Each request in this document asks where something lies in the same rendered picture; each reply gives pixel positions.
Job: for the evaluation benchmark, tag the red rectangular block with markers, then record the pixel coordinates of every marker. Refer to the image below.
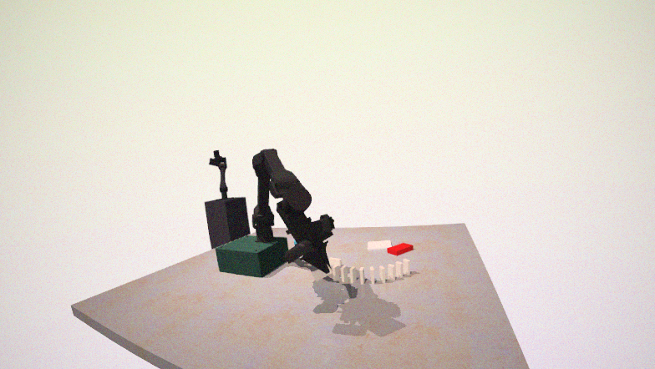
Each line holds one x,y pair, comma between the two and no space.
400,249

